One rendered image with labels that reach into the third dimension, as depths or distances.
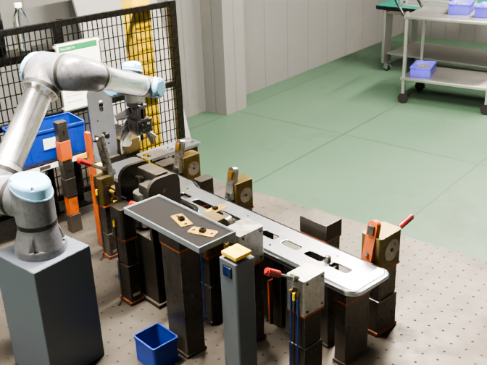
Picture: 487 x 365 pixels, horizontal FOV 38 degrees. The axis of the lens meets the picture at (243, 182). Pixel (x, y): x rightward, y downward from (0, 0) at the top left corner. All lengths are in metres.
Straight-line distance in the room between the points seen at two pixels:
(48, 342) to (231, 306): 0.56
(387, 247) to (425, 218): 2.51
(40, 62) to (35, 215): 0.50
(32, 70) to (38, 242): 0.54
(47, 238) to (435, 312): 1.31
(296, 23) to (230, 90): 1.53
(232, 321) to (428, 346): 0.69
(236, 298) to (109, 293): 0.82
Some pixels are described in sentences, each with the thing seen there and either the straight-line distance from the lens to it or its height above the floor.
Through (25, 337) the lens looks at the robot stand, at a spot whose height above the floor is 0.84.
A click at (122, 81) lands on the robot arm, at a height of 1.49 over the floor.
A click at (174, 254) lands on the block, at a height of 1.07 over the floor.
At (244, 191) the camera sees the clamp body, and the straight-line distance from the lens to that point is 2.65.
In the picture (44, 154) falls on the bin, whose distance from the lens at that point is 3.05.
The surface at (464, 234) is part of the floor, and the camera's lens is 4.60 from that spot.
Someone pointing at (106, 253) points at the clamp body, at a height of 0.72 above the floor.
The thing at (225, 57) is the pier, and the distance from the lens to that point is 6.56.
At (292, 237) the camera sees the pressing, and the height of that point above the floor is 1.00.
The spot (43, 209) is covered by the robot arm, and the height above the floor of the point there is 1.25.
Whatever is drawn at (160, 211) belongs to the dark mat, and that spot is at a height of 1.16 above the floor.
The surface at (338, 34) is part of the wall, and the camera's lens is 8.66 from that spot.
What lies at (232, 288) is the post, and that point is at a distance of 1.95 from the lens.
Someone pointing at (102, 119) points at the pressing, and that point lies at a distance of 3.04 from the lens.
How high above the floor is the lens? 2.11
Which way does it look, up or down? 24 degrees down
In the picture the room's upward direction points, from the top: 2 degrees counter-clockwise
